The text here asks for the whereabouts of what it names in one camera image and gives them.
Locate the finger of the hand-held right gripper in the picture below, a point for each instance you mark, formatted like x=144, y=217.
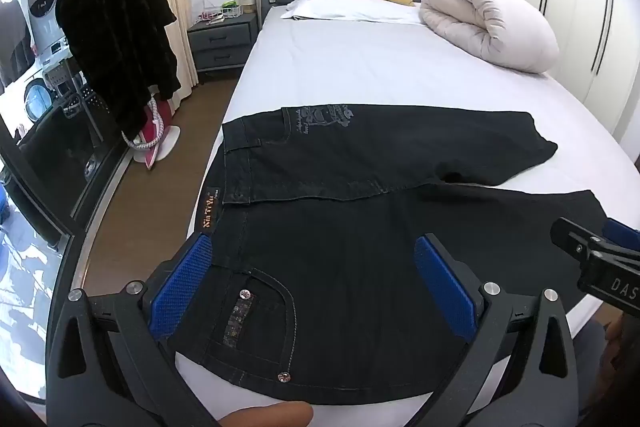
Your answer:
x=575, y=237

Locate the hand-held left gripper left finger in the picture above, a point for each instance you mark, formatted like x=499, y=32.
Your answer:
x=182, y=287

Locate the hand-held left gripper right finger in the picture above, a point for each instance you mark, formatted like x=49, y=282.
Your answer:
x=445, y=287

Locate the black denim pants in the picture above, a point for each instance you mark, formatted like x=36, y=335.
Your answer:
x=350, y=257

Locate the person's left hand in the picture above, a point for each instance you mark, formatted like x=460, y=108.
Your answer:
x=280, y=414

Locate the pink and white iron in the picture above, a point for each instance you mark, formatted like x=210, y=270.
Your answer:
x=155, y=132

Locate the rolled beige duvet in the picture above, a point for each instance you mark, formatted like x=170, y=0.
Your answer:
x=495, y=22

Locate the bed with white sheet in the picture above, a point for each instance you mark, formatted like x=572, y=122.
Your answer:
x=360, y=67

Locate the dark grey nightstand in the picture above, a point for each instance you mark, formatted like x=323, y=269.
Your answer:
x=220, y=42

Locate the hanging black garment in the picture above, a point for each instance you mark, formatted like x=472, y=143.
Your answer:
x=120, y=37

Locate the white flat pillow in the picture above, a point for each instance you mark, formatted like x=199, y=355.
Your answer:
x=345, y=11

